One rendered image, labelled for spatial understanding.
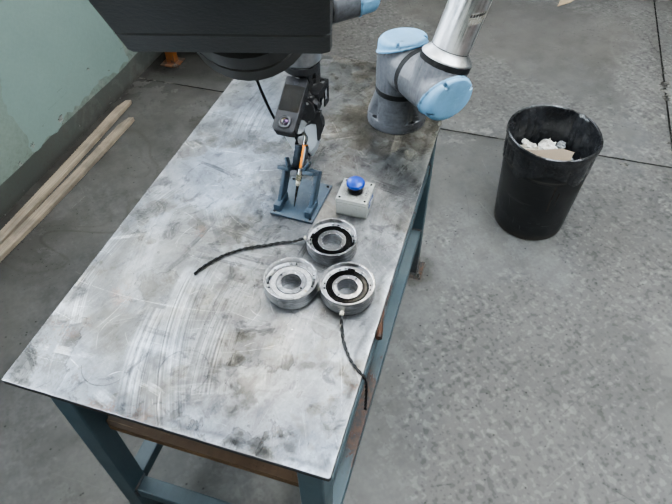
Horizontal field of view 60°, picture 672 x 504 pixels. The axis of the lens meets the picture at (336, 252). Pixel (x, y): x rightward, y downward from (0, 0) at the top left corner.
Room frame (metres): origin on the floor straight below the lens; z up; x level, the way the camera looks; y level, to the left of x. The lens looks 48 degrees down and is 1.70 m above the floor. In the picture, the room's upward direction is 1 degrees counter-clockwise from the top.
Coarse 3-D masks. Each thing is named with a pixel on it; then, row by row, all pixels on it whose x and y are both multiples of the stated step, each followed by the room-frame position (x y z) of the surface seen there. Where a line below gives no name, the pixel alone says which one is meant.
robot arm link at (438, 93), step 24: (456, 0) 1.17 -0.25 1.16; (480, 0) 1.16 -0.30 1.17; (456, 24) 1.15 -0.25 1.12; (480, 24) 1.16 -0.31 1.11; (432, 48) 1.16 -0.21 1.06; (456, 48) 1.14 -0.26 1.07; (408, 72) 1.18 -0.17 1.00; (432, 72) 1.13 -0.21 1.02; (456, 72) 1.12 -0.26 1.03; (408, 96) 1.15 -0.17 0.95; (432, 96) 1.09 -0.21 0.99; (456, 96) 1.11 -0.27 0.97
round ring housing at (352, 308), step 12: (336, 264) 0.75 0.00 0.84; (348, 264) 0.75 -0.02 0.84; (360, 264) 0.74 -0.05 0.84; (324, 276) 0.72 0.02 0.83; (348, 276) 0.72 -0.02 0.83; (372, 276) 0.71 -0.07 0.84; (336, 288) 0.70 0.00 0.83; (360, 288) 0.69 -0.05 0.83; (372, 288) 0.69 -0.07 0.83; (324, 300) 0.67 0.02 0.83; (360, 300) 0.67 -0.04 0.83; (372, 300) 0.68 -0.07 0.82; (336, 312) 0.66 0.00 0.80; (348, 312) 0.65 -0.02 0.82
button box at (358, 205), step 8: (344, 184) 0.97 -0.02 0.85; (368, 184) 0.97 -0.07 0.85; (344, 192) 0.95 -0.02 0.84; (352, 192) 0.94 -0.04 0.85; (360, 192) 0.94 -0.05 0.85; (368, 192) 0.95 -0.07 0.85; (336, 200) 0.93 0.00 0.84; (344, 200) 0.92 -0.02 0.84; (352, 200) 0.92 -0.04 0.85; (360, 200) 0.92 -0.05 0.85; (368, 200) 0.92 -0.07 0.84; (336, 208) 0.93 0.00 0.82; (344, 208) 0.92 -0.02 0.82; (352, 208) 0.92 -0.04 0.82; (360, 208) 0.91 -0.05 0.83; (368, 208) 0.92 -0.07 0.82; (352, 216) 0.92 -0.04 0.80; (360, 216) 0.91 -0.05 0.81
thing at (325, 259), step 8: (320, 224) 0.86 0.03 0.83; (328, 224) 0.87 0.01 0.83; (336, 224) 0.87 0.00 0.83; (344, 224) 0.86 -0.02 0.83; (312, 232) 0.84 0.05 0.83; (328, 232) 0.84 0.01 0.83; (336, 232) 0.84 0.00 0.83; (352, 232) 0.84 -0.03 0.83; (320, 240) 0.82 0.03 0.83; (328, 240) 0.84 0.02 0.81; (336, 240) 0.84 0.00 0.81; (344, 240) 0.82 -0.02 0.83; (352, 240) 0.82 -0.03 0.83; (312, 248) 0.79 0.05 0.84; (328, 248) 0.80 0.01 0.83; (336, 248) 0.80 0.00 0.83; (352, 248) 0.79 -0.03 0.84; (312, 256) 0.79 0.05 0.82; (320, 256) 0.77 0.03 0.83; (328, 256) 0.77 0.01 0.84; (336, 256) 0.77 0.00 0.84; (344, 256) 0.78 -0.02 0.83; (352, 256) 0.79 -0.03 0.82; (328, 264) 0.78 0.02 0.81
